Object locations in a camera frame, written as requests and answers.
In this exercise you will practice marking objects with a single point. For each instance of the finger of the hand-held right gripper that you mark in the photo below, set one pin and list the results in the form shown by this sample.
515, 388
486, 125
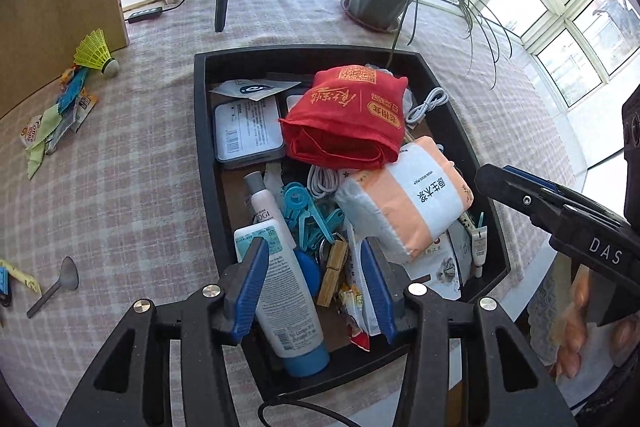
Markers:
520, 197
537, 182

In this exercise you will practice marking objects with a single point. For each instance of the blue phone stand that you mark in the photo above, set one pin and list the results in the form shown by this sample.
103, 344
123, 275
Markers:
3, 279

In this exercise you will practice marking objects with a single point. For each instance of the grey tin box white label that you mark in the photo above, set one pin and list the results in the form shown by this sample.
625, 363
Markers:
247, 132

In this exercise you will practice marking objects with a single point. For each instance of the wooden clothespin bundle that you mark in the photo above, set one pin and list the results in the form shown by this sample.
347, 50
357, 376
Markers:
334, 272

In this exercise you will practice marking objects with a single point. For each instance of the white cosmetic tube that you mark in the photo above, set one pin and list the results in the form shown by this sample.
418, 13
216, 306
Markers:
265, 212

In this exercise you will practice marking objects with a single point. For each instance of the red cloth bag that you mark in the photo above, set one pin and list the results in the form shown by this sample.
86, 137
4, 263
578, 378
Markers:
345, 122

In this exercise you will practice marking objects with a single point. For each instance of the small orange toy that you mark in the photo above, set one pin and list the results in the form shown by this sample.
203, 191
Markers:
67, 76

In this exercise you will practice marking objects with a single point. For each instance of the orange white tissue pack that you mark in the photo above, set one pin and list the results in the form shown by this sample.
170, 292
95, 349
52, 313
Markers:
410, 202

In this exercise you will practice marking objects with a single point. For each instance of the red snack packet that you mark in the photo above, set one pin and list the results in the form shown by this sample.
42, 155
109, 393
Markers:
357, 322

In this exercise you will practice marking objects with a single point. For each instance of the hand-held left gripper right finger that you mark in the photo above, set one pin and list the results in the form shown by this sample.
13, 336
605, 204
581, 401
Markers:
377, 292

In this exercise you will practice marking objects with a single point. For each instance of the white lotion tube blue cap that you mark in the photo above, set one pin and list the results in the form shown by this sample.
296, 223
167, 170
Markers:
285, 307

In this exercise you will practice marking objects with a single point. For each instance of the red white creamer sachet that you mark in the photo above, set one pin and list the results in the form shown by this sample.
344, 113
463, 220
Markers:
31, 132

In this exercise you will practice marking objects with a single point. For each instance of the small white tube black cap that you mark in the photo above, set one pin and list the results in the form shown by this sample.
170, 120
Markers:
479, 252

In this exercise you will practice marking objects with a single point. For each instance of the yellow shuttlecock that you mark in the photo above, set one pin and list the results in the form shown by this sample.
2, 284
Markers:
95, 52

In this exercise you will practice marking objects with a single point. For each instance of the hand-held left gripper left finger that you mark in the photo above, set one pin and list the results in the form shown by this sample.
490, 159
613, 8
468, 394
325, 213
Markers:
252, 287

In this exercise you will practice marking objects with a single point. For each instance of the long yellow sachet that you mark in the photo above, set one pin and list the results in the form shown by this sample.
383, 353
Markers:
20, 277

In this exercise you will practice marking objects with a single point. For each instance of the green cleaning cloth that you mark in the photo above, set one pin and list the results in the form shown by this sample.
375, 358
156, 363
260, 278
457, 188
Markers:
45, 142

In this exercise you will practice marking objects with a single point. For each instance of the black storage tray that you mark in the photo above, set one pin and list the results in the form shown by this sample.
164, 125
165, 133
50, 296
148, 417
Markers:
205, 157

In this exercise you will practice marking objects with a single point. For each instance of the light wooden board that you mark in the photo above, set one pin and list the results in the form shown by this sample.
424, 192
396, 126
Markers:
50, 7

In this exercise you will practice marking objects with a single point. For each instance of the blue round lid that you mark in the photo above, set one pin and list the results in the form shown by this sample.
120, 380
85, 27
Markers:
310, 274

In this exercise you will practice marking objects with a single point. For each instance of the person's right hand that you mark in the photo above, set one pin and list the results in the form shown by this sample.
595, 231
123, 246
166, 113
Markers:
572, 337

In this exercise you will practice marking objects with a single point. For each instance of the light blue packet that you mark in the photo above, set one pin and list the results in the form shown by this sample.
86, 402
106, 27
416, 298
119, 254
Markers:
75, 89

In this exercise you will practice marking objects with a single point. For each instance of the grey spoon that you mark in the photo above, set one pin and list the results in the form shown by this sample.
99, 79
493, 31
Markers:
67, 274

